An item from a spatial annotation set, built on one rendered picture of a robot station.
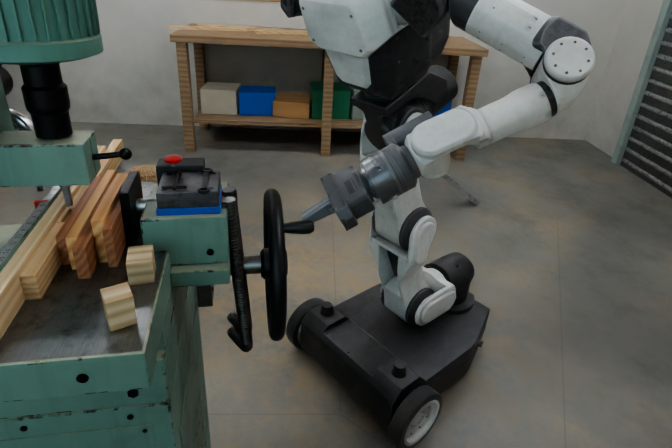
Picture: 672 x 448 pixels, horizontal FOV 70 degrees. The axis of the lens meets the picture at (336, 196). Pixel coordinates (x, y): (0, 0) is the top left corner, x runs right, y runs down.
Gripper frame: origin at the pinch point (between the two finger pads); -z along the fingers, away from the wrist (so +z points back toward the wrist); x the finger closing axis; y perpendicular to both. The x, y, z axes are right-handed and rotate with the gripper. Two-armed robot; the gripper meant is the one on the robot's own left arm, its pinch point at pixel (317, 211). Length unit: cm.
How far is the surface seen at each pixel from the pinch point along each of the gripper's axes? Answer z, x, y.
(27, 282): -36.5, -8.3, 25.0
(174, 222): -19.8, -0.4, 14.8
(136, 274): -25.5, -9.0, 17.1
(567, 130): 197, 206, -300
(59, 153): -28.8, 9.7, 29.3
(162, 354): -28.9, -16.7, 7.4
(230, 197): -11.3, 2.9, 10.6
